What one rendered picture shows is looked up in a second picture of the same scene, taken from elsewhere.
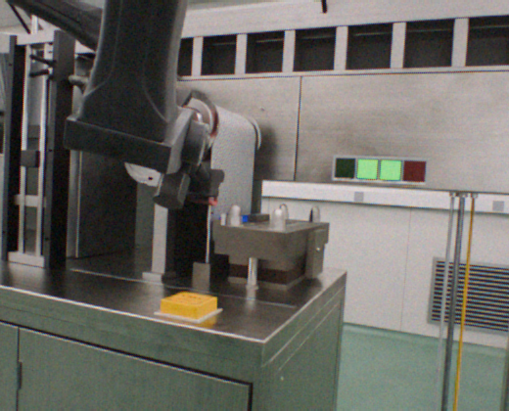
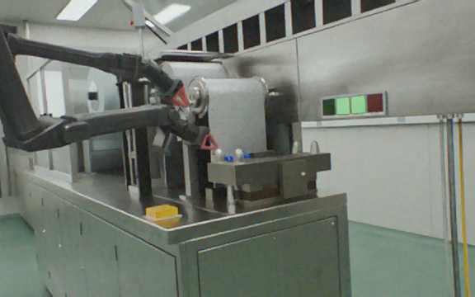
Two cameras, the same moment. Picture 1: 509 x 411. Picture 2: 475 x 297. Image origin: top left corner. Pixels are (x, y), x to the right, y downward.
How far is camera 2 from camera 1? 0.77 m
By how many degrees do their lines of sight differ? 35
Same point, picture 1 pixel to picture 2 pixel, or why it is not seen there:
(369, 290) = not seen: outside the picture
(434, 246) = not seen: outside the picture
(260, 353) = (166, 237)
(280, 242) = (232, 172)
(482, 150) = (425, 75)
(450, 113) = (397, 45)
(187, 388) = (158, 259)
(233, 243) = (214, 174)
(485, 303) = not seen: outside the picture
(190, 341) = (148, 230)
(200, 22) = (238, 11)
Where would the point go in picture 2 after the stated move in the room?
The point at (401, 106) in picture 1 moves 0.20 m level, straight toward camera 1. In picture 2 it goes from (361, 47) to (317, 43)
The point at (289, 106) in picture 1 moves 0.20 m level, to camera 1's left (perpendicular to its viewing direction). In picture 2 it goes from (291, 63) to (245, 69)
